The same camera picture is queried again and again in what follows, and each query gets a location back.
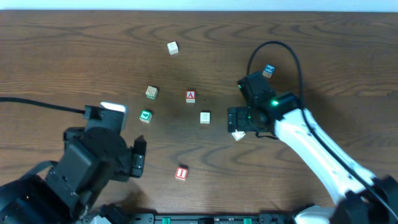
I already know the plain engraved wooden block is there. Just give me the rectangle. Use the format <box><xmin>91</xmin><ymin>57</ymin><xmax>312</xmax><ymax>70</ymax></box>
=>
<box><xmin>200</xmin><ymin>112</ymin><xmax>211</xmax><ymax>124</ymax></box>

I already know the blue number 2 wooden block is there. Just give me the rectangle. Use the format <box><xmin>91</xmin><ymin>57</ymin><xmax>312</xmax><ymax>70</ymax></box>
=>
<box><xmin>262</xmin><ymin>64</ymin><xmax>275</xmax><ymax>78</ymax></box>

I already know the red letter A wooden block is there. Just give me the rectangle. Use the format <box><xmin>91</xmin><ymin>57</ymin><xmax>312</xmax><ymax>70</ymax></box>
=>
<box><xmin>185</xmin><ymin>90</ymin><xmax>196</xmax><ymax>103</ymax></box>

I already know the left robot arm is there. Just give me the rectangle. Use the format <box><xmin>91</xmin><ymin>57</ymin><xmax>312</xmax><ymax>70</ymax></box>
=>
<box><xmin>1</xmin><ymin>128</ymin><xmax>147</xmax><ymax>223</ymax></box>

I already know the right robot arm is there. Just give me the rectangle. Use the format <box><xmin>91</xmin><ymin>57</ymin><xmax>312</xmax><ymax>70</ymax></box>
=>
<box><xmin>228</xmin><ymin>93</ymin><xmax>397</xmax><ymax>223</ymax></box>

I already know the tilted wooden block red dot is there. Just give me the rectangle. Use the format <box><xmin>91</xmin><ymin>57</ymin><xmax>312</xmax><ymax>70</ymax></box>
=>
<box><xmin>231</xmin><ymin>129</ymin><xmax>246</xmax><ymax>141</ymax></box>

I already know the green number 4 wooden block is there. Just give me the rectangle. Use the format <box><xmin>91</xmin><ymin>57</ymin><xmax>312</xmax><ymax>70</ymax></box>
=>
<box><xmin>139</xmin><ymin>110</ymin><xmax>152</xmax><ymax>123</ymax></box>

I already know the red letter I wooden block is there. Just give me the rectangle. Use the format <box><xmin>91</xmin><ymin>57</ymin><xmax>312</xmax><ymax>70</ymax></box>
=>
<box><xmin>175</xmin><ymin>167</ymin><xmax>188</xmax><ymax>180</ymax></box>

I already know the green-edged animal picture wooden block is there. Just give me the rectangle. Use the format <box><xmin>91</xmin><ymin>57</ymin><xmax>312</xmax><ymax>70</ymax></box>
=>
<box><xmin>146</xmin><ymin>86</ymin><xmax>158</xmax><ymax>100</ymax></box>

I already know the plain wooden block far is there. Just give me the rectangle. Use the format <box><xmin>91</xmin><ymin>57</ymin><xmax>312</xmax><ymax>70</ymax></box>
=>
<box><xmin>167</xmin><ymin>42</ymin><xmax>178</xmax><ymax>55</ymax></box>

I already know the black right camera cable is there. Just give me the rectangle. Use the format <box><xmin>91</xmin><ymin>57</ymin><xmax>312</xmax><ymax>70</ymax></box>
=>
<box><xmin>246</xmin><ymin>40</ymin><xmax>398</xmax><ymax>224</ymax></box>

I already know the black camera cable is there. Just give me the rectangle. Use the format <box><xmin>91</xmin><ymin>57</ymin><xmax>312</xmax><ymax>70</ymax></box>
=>
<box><xmin>246</xmin><ymin>40</ymin><xmax>398</xmax><ymax>224</ymax></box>
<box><xmin>0</xmin><ymin>96</ymin><xmax>86</xmax><ymax>114</ymax></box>

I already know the black left camera cable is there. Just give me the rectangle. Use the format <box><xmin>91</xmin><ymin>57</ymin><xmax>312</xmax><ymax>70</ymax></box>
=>
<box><xmin>0</xmin><ymin>96</ymin><xmax>86</xmax><ymax>114</ymax></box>

